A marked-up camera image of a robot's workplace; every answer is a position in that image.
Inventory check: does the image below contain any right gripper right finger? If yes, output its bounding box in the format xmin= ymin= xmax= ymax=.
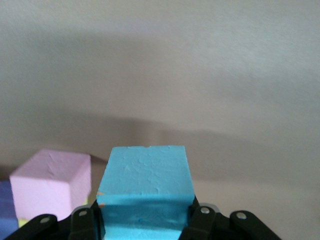
xmin=181 ymin=196 xmax=283 ymax=240

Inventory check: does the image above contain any teal foam cube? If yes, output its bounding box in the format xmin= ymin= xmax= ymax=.
xmin=96 ymin=144 xmax=195 ymax=240

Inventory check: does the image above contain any purple foam cube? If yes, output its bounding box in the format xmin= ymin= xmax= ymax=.
xmin=0 ymin=180 xmax=20 ymax=237

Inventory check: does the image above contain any yellow foam cube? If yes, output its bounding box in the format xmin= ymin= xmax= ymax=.
xmin=18 ymin=197 xmax=90 ymax=228

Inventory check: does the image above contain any pink foam cube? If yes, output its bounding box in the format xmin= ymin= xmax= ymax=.
xmin=9 ymin=148 xmax=92 ymax=222

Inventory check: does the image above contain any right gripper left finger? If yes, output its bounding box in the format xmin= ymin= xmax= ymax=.
xmin=3 ymin=199 xmax=106 ymax=240

